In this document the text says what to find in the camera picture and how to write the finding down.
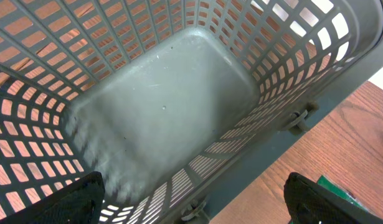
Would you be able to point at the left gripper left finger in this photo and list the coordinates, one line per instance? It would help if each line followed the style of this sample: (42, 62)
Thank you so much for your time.
(63, 202)

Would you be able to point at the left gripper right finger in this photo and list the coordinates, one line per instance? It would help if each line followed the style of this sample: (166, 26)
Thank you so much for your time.
(308, 203)

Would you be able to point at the green 3M gloves package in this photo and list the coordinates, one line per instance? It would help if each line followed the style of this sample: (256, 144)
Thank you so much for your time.
(337, 190)

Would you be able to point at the grey plastic mesh basket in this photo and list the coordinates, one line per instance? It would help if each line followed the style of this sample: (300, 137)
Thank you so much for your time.
(164, 108)

